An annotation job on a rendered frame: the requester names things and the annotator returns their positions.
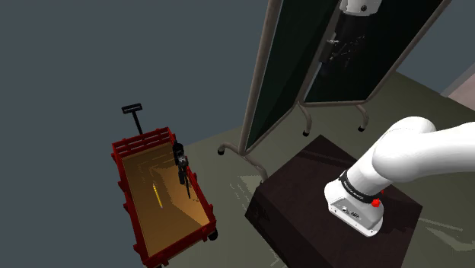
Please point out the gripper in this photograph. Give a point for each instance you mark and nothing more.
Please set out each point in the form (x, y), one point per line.
(347, 37)

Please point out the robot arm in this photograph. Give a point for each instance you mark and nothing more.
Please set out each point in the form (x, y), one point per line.
(408, 156)

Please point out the black pen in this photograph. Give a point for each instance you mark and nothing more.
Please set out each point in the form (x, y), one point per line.
(188, 189)

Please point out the yellow pencil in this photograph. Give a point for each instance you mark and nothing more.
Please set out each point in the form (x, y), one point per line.
(158, 196)

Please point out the black upright gadget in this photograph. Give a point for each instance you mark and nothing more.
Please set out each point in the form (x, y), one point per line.
(180, 159)

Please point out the dark green folding screen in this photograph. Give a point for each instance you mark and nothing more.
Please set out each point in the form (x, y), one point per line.
(289, 55)

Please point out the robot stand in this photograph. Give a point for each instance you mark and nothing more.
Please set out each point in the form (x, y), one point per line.
(297, 200)

